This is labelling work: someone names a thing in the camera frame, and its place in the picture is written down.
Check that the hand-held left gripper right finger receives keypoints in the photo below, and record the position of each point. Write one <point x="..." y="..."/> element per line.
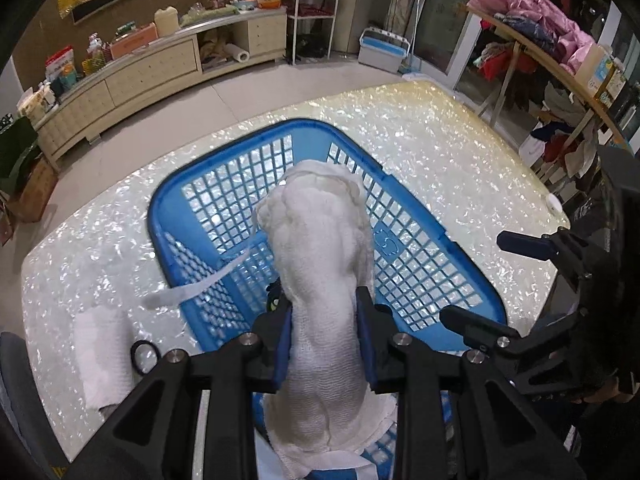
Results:
<point x="365" y="355"/>

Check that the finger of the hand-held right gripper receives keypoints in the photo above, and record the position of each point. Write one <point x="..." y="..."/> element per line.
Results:
<point x="525" y="245"/>
<point x="475" y="327"/>

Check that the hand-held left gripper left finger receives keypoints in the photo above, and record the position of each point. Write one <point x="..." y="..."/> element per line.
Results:
<point x="281" y="355"/>

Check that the white gauze cloth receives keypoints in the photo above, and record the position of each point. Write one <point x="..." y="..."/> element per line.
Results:
<point x="320" y="270"/>

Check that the blue plastic basket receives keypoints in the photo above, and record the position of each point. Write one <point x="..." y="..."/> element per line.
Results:
<point x="390" y="245"/>

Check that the person's right hand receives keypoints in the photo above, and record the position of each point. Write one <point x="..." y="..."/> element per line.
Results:
<point x="607" y="394"/>

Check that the small white round object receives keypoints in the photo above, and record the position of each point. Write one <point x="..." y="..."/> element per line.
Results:
<point x="553" y="205"/>

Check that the folded white waffle towel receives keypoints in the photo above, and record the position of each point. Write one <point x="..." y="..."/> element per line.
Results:
<point x="102" y="360"/>

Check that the wooden clothes rack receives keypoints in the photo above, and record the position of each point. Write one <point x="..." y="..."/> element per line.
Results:
<point x="550" y="61"/>

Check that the hanging clothes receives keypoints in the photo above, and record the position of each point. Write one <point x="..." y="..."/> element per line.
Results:
<point x="500" y="60"/>

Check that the pink jacket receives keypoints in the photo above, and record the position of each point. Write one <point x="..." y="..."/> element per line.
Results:
<point x="540" y="10"/>

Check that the blue and white cooler box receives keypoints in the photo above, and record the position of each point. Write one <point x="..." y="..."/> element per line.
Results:
<point x="382" y="50"/>

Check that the brown cardboard box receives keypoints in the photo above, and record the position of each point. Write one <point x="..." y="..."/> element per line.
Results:
<point x="37" y="192"/>

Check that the paper towel roll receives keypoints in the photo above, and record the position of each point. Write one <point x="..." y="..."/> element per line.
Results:
<point x="237" y="53"/>

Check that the white metal shelf rack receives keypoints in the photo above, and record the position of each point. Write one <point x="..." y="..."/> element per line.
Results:
<point x="310" y="16"/>

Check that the long cream cabinet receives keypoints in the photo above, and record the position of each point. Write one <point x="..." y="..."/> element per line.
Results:
<point x="150" y="65"/>

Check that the dark green bag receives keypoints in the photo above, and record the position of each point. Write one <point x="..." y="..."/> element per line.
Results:
<point x="17" y="155"/>

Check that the pink box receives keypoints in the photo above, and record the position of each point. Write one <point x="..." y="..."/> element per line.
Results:
<point x="135" y="42"/>

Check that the beige plastic jug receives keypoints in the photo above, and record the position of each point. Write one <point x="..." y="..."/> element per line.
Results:
<point x="166" y="22"/>

